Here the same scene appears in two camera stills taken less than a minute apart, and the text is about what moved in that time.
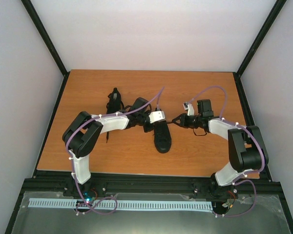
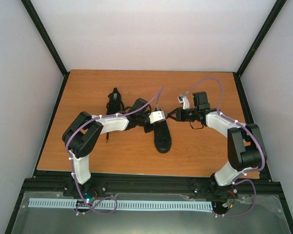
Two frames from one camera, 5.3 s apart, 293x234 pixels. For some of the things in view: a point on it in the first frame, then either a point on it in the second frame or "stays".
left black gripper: x=147 y=129 stays
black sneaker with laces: x=162 y=136 stays
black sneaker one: x=115 y=104 stays
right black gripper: x=183 y=123 to x=180 y=117
